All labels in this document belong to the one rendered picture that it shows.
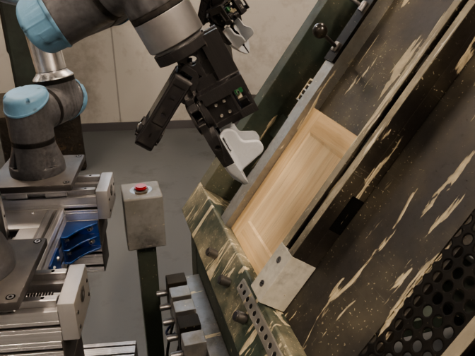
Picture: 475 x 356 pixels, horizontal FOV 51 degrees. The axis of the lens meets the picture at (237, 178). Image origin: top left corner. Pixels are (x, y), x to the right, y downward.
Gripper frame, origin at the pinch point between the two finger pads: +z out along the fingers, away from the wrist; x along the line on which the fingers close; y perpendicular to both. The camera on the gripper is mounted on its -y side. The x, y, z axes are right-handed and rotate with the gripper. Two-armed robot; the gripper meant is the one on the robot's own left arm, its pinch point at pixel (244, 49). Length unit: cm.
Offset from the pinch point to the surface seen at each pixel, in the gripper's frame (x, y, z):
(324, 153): -12.0, 21.3, 26.4
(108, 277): -52, -151, 80
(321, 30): 8.6, 19.7, 4.5
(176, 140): 92, -308, 104
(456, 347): -47, 72, 29
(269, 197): -22.8, 5.1, 32.3
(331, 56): 12.2, 13.9, 14.0
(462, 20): 7, 55, 10
